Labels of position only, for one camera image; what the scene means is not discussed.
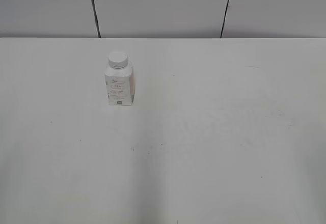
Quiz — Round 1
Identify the white round bottle cap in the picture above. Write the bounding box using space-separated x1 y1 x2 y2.
108 51 129 69

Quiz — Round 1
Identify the left black wall seam strip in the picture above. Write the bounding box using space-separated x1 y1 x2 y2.
91 0 101 38

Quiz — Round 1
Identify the white square plastic bottle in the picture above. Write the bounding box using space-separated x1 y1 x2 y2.
104 62 135 106

